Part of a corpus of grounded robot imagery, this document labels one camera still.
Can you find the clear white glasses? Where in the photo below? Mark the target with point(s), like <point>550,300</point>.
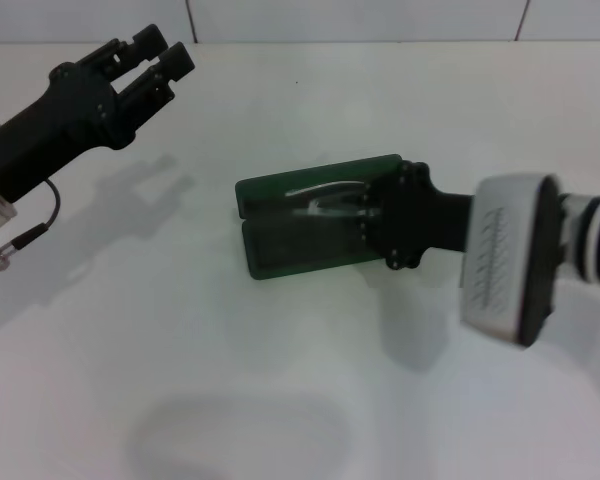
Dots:
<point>320,188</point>

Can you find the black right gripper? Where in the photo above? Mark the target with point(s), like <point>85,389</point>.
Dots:
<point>420,220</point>

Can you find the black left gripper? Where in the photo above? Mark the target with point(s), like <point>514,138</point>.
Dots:
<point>55,130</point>

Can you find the green glasses case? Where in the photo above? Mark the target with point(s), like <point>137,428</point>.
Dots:
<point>300,250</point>

